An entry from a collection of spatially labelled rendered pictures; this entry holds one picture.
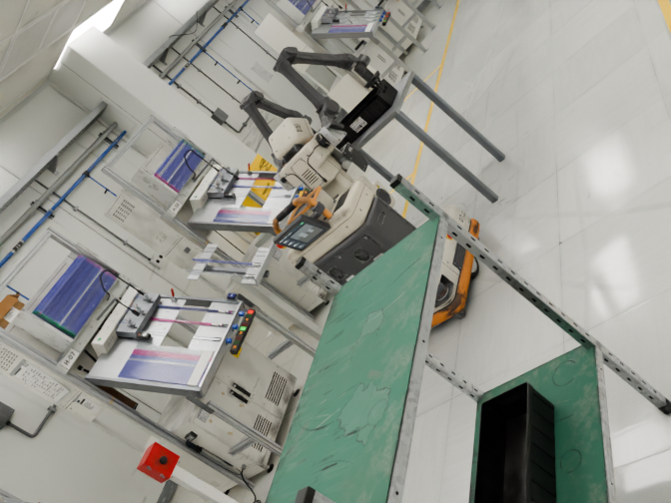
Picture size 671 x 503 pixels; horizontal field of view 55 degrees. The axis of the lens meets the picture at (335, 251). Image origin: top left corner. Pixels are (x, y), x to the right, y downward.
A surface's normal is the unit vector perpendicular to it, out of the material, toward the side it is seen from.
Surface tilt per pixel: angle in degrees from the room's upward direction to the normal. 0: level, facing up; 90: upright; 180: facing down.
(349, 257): 90
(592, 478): 0
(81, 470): 90
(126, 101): 90
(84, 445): 90
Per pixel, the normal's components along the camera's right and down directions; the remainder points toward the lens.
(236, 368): 0.61, -0.50
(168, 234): -0.23, 0.64
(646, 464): -0.76, -0.58
